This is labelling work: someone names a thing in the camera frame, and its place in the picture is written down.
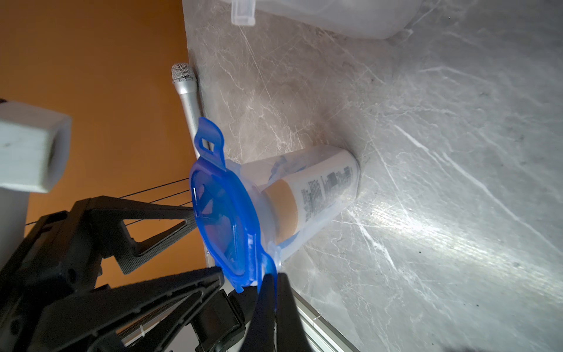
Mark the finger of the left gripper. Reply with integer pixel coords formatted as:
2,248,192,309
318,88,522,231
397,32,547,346
76,196,196,275
27,267,224,351

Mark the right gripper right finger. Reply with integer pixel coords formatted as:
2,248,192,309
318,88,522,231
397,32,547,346
277,273,312,352

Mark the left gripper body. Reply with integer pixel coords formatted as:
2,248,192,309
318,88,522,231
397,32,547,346
0,210,247,352

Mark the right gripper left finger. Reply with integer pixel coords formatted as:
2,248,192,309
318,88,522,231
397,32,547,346
240,274,277,352

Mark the white lotion bottle front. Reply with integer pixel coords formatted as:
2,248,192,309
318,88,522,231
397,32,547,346
262,150,359,244

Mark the clear plastic cup front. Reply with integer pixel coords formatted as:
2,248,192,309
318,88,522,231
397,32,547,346
227,145,360,265

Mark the silver metal cylinder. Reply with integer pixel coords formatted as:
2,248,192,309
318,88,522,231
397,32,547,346
171,62,202,158

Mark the aluminium rail frame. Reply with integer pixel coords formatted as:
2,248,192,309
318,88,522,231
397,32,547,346
293,290,359,352

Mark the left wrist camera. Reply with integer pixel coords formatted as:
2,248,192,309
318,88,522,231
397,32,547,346
1,101,72,193

